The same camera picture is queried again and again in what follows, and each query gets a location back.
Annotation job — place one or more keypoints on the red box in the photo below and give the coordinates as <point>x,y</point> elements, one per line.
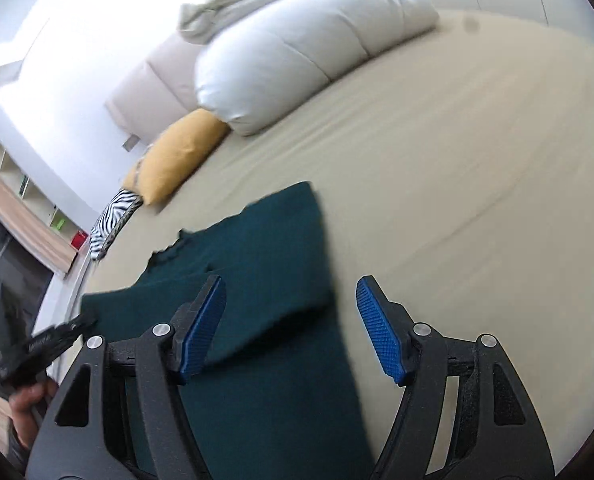
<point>78,239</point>

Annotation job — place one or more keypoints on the white duvet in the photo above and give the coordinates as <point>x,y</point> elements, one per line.
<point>307,55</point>

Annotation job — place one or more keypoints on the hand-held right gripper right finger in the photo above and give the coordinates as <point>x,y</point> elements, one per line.
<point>377,327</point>

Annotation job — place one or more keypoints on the zebra print pillow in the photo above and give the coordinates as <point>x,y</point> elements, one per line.
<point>111,222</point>

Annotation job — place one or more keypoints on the wooden shelf unit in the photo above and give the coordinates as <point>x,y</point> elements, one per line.
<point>24,210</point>

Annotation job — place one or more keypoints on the person's left hand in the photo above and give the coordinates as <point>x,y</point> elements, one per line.
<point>27,410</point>

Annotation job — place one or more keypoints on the beige padded headboard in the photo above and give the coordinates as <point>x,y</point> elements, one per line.
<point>149,87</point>

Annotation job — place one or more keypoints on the dark green knit sweater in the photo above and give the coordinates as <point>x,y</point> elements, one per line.
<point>272,280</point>

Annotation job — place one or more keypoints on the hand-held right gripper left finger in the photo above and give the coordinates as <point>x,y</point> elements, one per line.
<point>204,327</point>

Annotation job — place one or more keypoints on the yellow pillow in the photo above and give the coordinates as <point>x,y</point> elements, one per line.
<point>179,155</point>

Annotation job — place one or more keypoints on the beige bed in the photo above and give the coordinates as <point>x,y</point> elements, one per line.
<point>427,200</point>

